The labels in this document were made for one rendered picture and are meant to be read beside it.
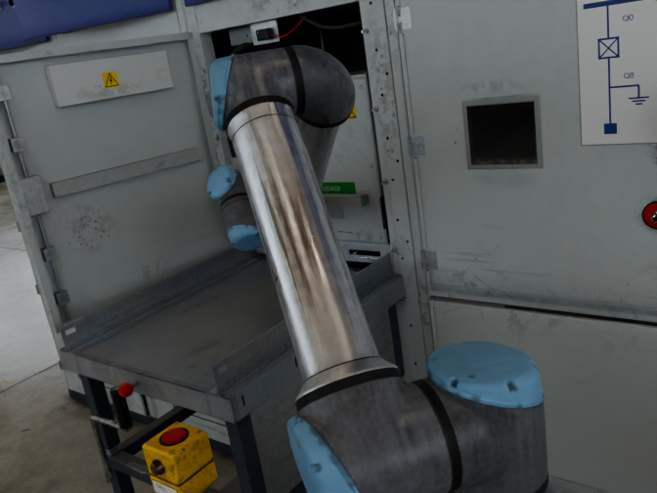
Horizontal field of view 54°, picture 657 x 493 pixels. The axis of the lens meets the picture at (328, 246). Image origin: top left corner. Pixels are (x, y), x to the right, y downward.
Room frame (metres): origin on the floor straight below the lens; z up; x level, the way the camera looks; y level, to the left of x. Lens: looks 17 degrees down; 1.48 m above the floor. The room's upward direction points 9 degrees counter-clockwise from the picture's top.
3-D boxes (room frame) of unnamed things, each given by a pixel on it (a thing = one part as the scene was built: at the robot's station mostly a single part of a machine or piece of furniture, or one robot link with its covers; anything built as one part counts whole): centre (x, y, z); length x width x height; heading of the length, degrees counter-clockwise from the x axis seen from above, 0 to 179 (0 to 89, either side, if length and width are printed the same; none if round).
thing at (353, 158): (1.90, 0.02, 1.15); 0.48 x 0.01 x 0.48; 51
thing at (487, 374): (0.78, -0.17, 0.96); 0.17 x 0.15 x 0.18; 104
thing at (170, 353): (1.60, 0.27, 0.82); 0.68 x 0.62 x 0.06; 141
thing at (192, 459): (0.95, 0.30, 0.85); 0.08 x 0.08 x 0.10; 51
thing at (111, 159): (1.90, 0.56, 1.21); 0.63 x 0.07 x 0.74; 130
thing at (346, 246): (1.91, 0.01, 0.89); 0.54 x 0.05 x 0.06; 51
